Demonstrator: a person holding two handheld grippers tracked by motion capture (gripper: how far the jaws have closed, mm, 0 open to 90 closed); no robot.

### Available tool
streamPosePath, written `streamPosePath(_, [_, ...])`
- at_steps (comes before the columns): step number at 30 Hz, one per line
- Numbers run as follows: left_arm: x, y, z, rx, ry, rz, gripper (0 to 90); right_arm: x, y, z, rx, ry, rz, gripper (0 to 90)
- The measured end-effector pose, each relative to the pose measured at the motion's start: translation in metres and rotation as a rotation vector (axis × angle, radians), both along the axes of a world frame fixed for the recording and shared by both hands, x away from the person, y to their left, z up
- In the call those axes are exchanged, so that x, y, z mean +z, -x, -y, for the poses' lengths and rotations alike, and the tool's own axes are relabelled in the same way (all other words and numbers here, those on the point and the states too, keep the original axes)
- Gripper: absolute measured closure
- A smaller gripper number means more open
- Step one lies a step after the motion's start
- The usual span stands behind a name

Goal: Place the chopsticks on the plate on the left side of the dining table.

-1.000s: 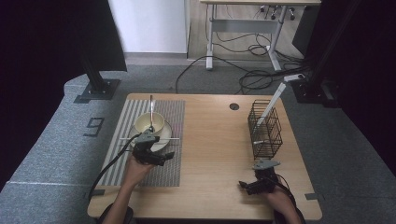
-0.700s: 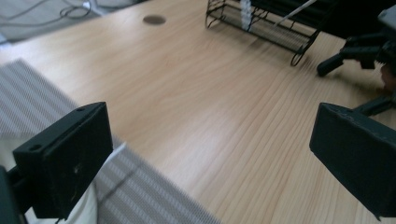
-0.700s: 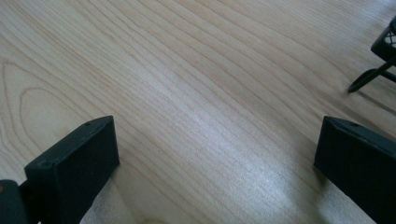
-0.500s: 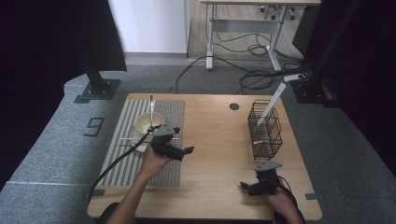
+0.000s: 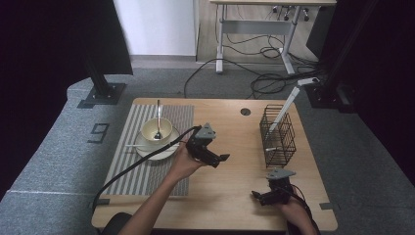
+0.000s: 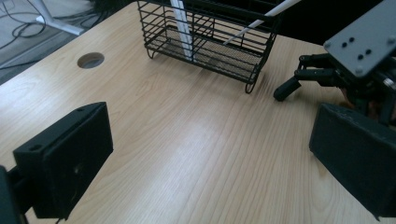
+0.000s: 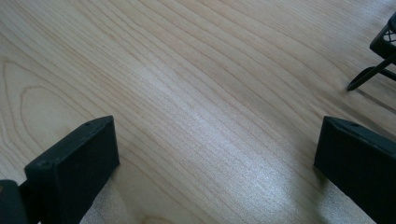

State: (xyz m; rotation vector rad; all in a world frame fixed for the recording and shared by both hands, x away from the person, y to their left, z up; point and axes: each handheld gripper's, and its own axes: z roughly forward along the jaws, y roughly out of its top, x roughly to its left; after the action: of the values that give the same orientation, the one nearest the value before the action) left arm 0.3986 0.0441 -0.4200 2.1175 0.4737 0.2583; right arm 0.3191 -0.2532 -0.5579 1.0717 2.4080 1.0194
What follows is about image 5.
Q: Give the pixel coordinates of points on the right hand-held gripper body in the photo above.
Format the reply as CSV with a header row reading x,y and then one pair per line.
x,y
279,191

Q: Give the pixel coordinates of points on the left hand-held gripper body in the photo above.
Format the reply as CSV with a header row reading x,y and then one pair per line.
x,y
200,148

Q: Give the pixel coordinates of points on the white round plate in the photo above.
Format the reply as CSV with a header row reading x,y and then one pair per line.
x,y
174,135

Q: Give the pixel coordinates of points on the white chopstick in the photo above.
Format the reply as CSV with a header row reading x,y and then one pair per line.
x,y
137,145
270,149

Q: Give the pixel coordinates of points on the person's left hand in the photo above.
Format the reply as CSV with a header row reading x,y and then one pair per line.
x,y
182,166

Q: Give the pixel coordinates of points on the person's right hand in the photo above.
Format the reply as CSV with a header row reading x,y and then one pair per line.
x,y
295,212

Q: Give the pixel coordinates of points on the grey tape piece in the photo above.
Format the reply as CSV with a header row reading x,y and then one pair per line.
x,y
102,201
325,206

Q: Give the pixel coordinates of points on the metal spoon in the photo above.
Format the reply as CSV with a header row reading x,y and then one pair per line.
x,y
158,114

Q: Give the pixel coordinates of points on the cream bowl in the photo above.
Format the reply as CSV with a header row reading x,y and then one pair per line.
x,y
149,129

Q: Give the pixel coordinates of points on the striped woven placemat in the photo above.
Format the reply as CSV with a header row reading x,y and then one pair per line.
x,y
147,176

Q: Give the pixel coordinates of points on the long white utensil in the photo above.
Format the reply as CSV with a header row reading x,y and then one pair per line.
x,y
287,104

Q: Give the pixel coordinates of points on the black metal stand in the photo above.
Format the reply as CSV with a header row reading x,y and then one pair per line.
x,y
101,88
329,94

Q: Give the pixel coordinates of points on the person's dark sleeve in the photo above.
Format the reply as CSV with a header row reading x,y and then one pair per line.
x,y
115,223

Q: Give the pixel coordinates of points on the white-framed desk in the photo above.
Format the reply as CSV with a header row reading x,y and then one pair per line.
x,y
257,26

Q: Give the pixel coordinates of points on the dark hanging panel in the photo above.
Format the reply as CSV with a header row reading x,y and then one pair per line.
x,y
111,36

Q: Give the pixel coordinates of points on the black curtain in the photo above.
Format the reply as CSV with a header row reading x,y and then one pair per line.
x,y
36,81
391,81

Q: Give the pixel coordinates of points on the office chair wheels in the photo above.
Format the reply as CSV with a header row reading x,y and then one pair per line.
x,y
288,11

